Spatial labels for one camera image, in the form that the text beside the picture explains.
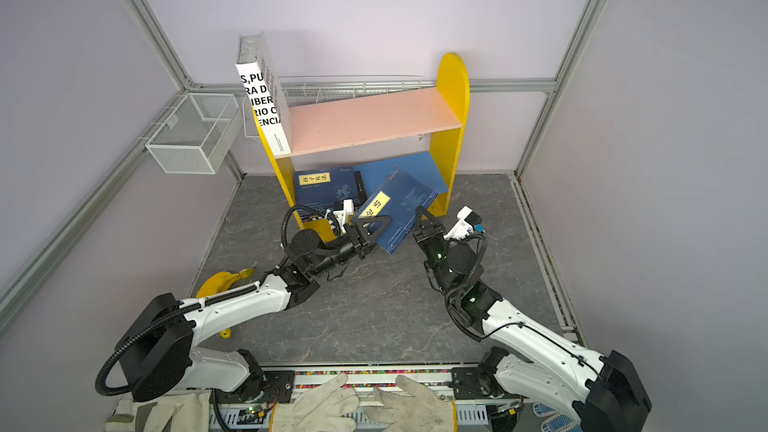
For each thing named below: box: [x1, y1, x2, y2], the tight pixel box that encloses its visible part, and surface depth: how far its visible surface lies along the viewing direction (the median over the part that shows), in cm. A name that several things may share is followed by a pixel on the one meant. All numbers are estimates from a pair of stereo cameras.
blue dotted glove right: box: [533, 402, 583, 432], surface depth 70 cm
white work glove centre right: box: [365, 375, 457, 432], surface depth 72 cm
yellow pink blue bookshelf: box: [253, 53, 470, 241], surface depth 78 cm
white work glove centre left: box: [269, 373, 360, 432], surface depth 72 cm
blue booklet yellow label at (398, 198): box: [355, 165, 439, 255], surface depth 72 cm
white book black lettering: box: [235, 31, 293, 157], surface depth 61 cm
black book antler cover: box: [294, 166, 358, 213], surface depth 91 cm
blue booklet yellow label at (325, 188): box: [294, 166, 359, 212], surface depth 91 cm
